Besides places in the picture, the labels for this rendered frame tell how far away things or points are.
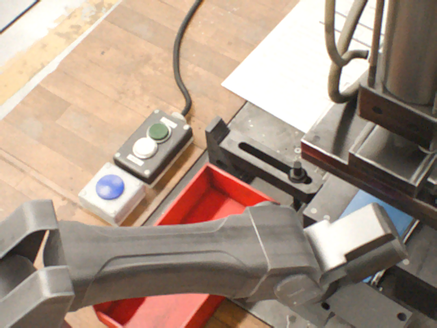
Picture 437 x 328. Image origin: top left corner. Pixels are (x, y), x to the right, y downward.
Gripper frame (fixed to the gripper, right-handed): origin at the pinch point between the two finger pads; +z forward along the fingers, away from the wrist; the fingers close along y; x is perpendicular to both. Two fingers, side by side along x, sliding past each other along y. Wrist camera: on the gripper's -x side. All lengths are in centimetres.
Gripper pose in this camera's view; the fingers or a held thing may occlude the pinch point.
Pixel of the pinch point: (333, 273)
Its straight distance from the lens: 104.8
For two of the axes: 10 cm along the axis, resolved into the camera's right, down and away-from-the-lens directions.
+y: 5.1, -8.6, -0.6
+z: 3.0, 1.1, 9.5
